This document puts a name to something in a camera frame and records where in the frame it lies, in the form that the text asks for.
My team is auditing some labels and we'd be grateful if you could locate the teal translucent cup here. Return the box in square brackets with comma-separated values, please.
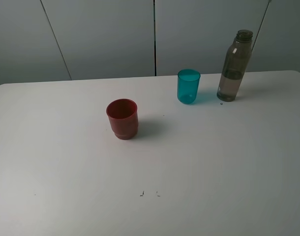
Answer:
[177, 69, 201, 104]

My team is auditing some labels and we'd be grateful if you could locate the smoky clear water bottle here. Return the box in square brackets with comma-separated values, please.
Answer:
[217, 29, 253, 102]

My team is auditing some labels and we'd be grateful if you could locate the red plastic cup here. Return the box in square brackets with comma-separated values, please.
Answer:
[106, 98, 139, 140]

